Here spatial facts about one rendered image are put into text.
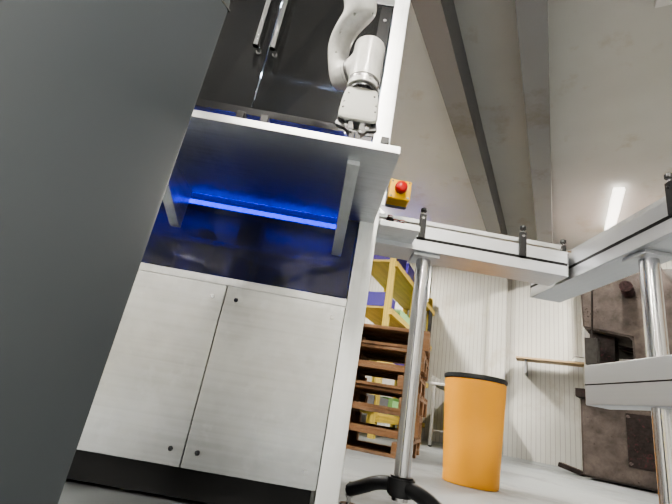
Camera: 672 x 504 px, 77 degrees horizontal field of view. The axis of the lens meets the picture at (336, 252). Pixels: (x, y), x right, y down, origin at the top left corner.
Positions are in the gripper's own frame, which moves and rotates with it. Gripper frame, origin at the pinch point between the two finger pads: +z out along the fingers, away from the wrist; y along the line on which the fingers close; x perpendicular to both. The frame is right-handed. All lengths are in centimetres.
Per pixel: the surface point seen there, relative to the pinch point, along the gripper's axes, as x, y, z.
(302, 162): -3.4, 11.8, 6.3
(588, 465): -425, -332, 82
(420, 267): -47, -31, 13
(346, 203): -10.3, -1.0, 12.1
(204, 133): 1.6, 35.9, 6.1
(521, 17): -130, -104, -216
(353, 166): 1.3, -1.0, 7.7
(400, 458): -47, -30, 74
